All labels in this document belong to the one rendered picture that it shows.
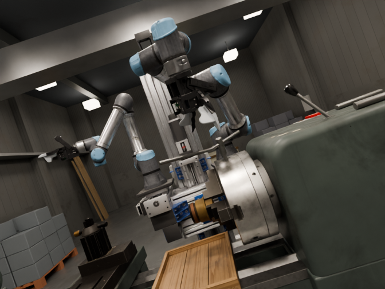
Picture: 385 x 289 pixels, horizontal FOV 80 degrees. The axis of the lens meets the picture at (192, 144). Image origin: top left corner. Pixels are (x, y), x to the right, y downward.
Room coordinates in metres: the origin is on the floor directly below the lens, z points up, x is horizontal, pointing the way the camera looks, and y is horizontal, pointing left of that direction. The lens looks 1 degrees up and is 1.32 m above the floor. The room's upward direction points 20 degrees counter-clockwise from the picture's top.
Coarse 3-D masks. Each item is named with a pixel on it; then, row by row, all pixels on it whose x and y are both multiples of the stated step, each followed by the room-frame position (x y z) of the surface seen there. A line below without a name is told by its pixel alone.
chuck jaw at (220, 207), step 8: (224, 200) 0.81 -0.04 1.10; (208, 208) 0.80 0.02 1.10; (216, 208) 0.77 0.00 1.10; (224, 208) 0.73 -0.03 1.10; (232, 208) 0.70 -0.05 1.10; (240, 208) 0.70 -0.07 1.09; (216, 216) 0.77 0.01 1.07; (224, 216) 0.72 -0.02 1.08; (232, 216) 0.72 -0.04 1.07; (240, 216) 0.70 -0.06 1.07
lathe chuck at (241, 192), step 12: (228, 156) 0.85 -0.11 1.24; (216, 168) 0.78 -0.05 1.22; (228, 168) 0.76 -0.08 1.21; (240, 168) 0.74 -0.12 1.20; (228, 180) 0.73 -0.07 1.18; (240, 180) 0.72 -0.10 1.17; (228, 192) 0.71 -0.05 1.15; (240, 192) 0.70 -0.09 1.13; (252, 192) 0.70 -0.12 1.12; (240, 204) 0.70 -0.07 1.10; (252, 204) 0.69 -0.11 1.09; (252, 216) 0.70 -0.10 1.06; (240, 228) 0.71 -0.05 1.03; (252, 228) 0.71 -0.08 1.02; (264, 228) 0.71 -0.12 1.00; (252, 240) 0.75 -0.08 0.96
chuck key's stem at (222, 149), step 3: (216, 138) 0.79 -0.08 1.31; (219, 138) 0.78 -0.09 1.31; (216, 141) 0.79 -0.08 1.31; (219, 141) 0.78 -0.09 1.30; (222, 141) 0.79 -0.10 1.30; (219, 144) 0.78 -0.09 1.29; (222, 144) 0.78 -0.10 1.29; (219, 147) 0.79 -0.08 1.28; (222, 147) 0.79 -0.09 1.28; (219, 150) 0.80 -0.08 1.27; (222, 150) 0.79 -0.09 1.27; (225, 150) 0.79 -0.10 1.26; (222, 153) 0.79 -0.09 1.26; (225, 153) 0.79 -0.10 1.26; (225, 156) 0.80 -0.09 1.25; (225, 159) 0.80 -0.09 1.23; (228, 159) 0.81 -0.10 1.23
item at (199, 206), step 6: (210, 198) 0.86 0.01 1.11; (192, 204) 0.85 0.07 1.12; (198, 204) 0.83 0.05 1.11; (204, 204) 0.82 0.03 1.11; (192, 210) 0.83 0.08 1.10; (198, 210) 0.82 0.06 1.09; (204, 210) 0.82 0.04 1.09; (192, 216) 0.83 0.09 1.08; (198, 216) 0.83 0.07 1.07; (204, 216) 0.82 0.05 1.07
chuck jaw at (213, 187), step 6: (210, 174) 0.90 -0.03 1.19; (216, 174) 0.89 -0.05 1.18; (210, 180) 0.89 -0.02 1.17; (216, 180) 0.88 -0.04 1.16; (210, 186) 0.88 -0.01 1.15; (216, 186) 0.87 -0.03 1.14; (204, 192) 0.87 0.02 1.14; (210, 192) 0.87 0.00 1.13; (216, 192) 0.86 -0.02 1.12; (222, 192) 0.86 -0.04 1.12; (204, 198) 0.86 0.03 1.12
